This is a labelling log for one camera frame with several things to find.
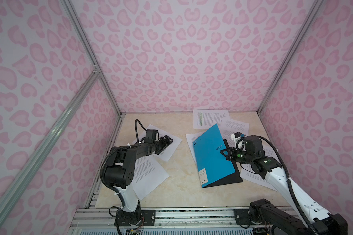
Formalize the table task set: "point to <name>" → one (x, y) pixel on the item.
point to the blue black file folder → (214, 169)
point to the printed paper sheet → (191, 137)
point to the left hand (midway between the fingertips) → (170, 141)
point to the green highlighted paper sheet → (206, 119)
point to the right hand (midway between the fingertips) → (221, 151)
